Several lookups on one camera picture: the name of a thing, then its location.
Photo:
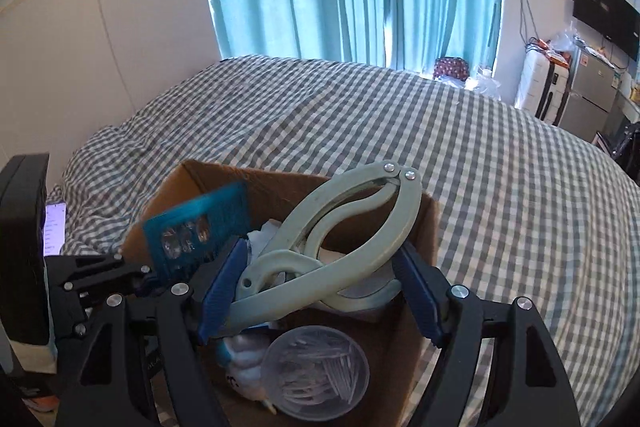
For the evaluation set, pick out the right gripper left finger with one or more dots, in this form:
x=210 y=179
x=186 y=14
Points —
x=106 y=378

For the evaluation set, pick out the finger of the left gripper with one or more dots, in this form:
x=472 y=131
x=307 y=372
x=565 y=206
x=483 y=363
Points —
x=88 y=270
x=86 y=295

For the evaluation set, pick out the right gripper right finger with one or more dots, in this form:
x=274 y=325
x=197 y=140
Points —
x=527 y=383

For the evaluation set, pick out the white unicorn toy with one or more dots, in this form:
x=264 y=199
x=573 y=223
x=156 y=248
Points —
x=241 y=358

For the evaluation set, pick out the teal blister card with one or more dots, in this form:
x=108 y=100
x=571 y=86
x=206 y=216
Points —
x=182 y=238

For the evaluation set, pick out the clear jar blue label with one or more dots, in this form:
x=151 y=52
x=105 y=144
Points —
x=315 y=373

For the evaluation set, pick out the grey white sock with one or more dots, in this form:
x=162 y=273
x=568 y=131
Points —
x=368 y=296

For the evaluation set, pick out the smartphone with lit screen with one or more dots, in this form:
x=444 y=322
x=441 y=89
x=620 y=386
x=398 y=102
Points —
x=54 y=229

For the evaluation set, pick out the brown cardboard box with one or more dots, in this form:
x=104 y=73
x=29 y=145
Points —
x=392 y=341

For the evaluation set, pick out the grey checkered bed cover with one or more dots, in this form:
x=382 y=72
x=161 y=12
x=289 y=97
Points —
x=525 y=208

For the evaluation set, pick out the black bag on chair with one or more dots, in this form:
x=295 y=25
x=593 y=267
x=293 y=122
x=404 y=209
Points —
x=624 y=150

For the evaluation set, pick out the silver mini fridge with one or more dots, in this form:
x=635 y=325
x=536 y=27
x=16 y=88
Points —
x=589 y=96

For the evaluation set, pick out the white suitcase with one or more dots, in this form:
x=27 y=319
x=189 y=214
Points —
x=542 y=86

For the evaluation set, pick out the purple patterned bag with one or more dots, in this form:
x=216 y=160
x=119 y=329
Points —
x=452 y=67

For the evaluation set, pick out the black wall television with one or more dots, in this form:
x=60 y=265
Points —
x=616 y=20

